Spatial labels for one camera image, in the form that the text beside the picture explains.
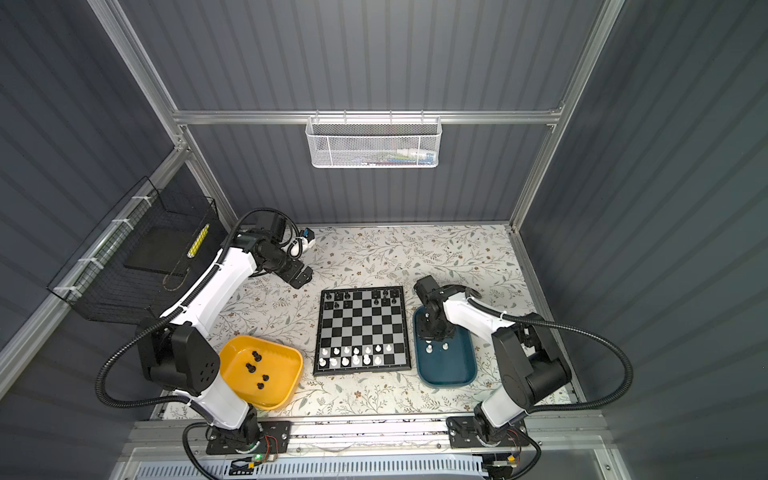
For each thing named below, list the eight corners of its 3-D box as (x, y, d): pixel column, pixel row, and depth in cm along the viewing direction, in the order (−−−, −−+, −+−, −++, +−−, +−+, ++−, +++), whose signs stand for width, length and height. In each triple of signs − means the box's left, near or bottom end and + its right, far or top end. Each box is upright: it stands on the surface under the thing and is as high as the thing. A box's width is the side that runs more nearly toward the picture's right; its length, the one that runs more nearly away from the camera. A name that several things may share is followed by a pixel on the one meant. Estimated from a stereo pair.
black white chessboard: (310, 373, 86) (308, 370, 84) (324, 291, 103) (322, 287, 101) (410, 373, 86) (410, 370, 84) (406, 291, 103) (407, 287, 101)
